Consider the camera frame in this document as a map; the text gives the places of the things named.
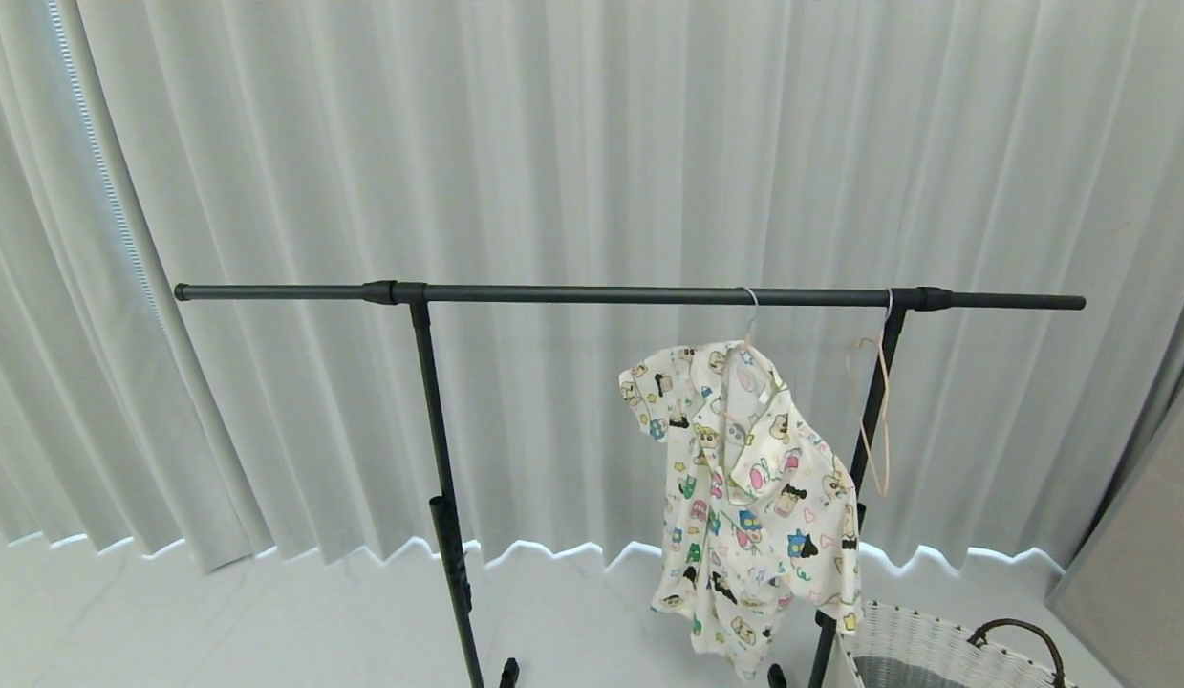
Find cream printed garment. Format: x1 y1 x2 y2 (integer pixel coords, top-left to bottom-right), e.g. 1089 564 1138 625
618 339 865 681

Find black clothes rack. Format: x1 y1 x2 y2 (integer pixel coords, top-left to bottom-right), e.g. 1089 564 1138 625
174 280 1087 688

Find white laundry basket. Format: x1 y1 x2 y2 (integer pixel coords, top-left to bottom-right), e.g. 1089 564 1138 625
838 600 1078 688

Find white curtain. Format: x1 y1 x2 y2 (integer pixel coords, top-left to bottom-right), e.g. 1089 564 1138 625
0 0 1184 574

